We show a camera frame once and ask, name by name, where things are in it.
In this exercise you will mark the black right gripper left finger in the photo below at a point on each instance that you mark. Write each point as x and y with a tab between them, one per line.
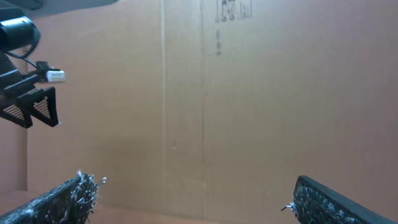
69	203

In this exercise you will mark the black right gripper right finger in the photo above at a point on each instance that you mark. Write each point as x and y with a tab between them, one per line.
315	203

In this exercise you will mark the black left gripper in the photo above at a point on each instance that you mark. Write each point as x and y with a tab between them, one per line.
39	103

